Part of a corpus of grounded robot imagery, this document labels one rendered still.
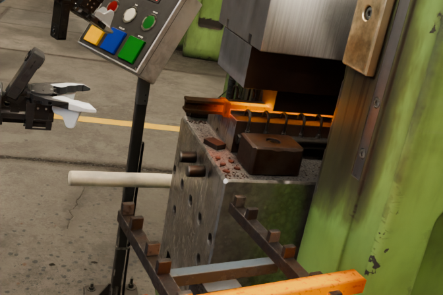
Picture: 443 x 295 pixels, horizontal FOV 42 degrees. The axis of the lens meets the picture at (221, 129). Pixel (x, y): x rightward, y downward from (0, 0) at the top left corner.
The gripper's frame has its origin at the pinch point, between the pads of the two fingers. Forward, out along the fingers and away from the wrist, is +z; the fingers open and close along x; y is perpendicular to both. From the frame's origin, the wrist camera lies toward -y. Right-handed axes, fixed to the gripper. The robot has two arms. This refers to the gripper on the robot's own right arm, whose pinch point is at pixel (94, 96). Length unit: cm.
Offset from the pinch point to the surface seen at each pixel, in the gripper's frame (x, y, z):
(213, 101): 1.4, -1.4, 26.6
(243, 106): 1.6, -1.0, 34.1
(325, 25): 13, -24, 44
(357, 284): 61, 6, 32
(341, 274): 59, 5, 30
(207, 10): -470, 46, 169
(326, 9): 13, -27, 43
